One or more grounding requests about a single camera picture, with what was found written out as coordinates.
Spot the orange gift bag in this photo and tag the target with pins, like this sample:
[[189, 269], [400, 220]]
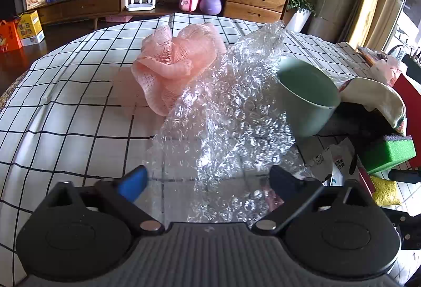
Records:
[[9, 37]]

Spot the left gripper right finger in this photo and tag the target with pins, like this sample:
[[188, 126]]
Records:
[[297, 196]]

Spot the red white storage box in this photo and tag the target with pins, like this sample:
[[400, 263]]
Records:
[[409, 91]]

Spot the white patterned cloth bag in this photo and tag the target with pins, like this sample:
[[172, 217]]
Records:
[[375, 95]]

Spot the yellow sponge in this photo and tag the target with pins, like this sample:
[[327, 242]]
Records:
[[386, 192]]

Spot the purple kettlebell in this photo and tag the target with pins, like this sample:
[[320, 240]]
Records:
[[211, 7]]

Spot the clear bubble wrap sheet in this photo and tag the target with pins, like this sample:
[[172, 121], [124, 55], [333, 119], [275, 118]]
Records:
[[210, 160]]

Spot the pink mesh bath sponge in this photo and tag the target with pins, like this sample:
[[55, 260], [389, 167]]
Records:
[[167, 64]]

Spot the yellow cardboard box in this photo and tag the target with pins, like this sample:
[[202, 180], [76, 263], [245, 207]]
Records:
[[29, 29]]

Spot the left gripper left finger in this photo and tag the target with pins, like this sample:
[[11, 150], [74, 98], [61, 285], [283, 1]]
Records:
[[117, 198]]

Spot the green scouring sponge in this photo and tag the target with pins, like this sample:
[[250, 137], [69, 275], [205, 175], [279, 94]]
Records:
[[384, 153]]

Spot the green ceramic mug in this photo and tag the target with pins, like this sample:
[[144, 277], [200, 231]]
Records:
[[308, 96]]

